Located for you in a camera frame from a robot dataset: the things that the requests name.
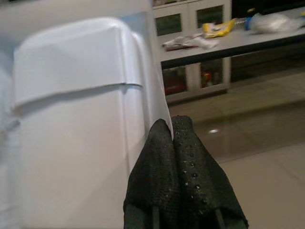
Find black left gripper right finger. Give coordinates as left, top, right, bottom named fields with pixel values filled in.
left=166, top=114, right=249, bottom=229

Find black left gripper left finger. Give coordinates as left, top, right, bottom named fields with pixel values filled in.
left=123, top=118, right=179, bottom=229

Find white plastic packaging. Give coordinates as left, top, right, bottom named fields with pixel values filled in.
left=0, top=0, right=172, bottom=229

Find white glass door cabinet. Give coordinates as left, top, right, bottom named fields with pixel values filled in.
left=152, top=0, right=233, bottom=103

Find crumpled white red wrapper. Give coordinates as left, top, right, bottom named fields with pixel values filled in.
left=162, top=33, right=220, bottom=51

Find white table with black legs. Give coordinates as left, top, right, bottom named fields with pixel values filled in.
left=161, top=22, right=305, bottom=70

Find yellow snack packet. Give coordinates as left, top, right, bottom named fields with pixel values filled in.
left=202, top=19, right=236, bottom=39

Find crumpled clear plastic bottle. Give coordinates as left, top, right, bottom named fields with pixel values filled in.
left=244, top=12, right=305, bottom=34

